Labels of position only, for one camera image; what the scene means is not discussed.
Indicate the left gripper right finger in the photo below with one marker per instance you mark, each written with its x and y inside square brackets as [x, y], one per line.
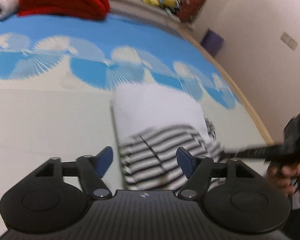
[197, 172]

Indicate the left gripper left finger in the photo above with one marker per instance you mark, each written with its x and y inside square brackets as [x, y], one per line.
[91, 170]

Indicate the striped white hooded top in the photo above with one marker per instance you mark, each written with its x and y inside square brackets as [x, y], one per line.
[151, 123]

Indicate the person right hand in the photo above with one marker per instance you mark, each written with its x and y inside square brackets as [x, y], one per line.
[282, 177]

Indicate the blue white patterned bedspread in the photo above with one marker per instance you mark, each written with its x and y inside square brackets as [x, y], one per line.
[57, 79]

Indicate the purple box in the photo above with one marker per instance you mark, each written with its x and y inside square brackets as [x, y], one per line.
[212, 42]

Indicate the dark red bag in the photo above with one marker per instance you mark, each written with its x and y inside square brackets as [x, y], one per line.
[189, 10]

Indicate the wall switch plate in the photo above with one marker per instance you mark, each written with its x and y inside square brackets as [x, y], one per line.
[289, 41]

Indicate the wooden bed frame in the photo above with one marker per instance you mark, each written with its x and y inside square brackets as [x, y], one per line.
[247, 105]

